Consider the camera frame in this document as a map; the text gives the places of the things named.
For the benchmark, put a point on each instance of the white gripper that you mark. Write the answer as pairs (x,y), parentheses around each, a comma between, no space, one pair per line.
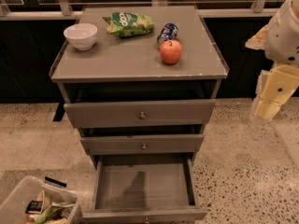
(282,37)

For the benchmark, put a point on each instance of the red apple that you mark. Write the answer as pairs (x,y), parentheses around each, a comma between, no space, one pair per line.
(170,51)

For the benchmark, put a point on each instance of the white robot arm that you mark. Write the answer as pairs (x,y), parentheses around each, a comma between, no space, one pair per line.
(296,3)

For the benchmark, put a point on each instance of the grey top drawer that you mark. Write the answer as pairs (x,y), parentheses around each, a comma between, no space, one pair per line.
(137,114)

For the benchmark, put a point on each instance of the grey drawer cabinet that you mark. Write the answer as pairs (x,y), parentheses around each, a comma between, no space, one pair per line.
(131,70)

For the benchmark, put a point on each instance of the grey open bottom drawer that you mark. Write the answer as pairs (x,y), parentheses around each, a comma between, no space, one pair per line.
(144,189)

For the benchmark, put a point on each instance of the grey middle drawer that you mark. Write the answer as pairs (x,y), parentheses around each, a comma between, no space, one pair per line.
(139,144)

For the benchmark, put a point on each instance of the blue soda can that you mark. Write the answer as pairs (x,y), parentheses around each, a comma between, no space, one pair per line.
(169,32)

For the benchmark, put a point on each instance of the green chip bag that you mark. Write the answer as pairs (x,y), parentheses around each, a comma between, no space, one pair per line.
(125,24)

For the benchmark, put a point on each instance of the white bowl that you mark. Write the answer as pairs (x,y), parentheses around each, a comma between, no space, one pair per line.
(81,36)

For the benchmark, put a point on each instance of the green snack bag in bin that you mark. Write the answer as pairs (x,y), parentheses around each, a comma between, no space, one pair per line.
(56,213)

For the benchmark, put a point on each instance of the black packet in bin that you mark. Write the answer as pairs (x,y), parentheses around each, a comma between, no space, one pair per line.
(34,207)

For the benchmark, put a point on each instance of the clear plastic bin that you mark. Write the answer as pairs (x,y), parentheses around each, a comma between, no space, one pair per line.
(12,210)

